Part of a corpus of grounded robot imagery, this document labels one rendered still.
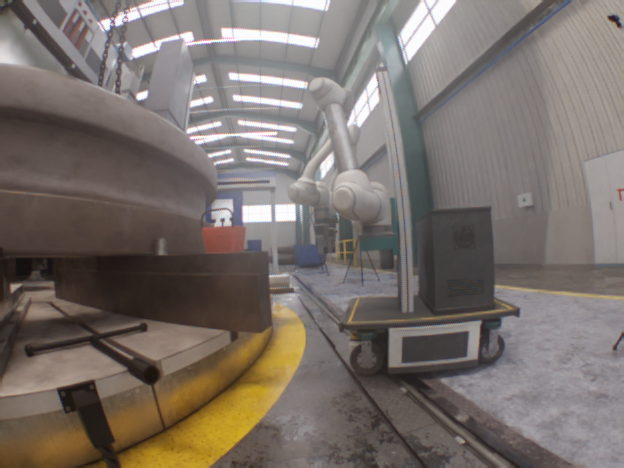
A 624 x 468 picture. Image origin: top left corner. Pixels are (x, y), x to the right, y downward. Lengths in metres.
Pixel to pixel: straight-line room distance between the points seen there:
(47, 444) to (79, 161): 1.30
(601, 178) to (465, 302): 4.74
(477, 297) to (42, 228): 2.06
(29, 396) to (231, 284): 0.97
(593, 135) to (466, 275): 5.52
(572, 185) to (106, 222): 7.05
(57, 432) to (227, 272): 0.99
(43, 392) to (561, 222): 7.17
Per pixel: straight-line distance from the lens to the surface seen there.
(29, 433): 1.02
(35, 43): 5.34
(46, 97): 1.59
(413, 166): 10.44
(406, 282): 1.43
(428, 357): 1.37
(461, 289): 1.39
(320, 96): 1.37
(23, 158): 1.60
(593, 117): 6.61
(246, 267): 1.22
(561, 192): 6.77
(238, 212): 6.69
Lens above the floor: 0.68
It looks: 4 degrees up
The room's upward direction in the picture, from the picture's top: 3 degrees counter-clockwise
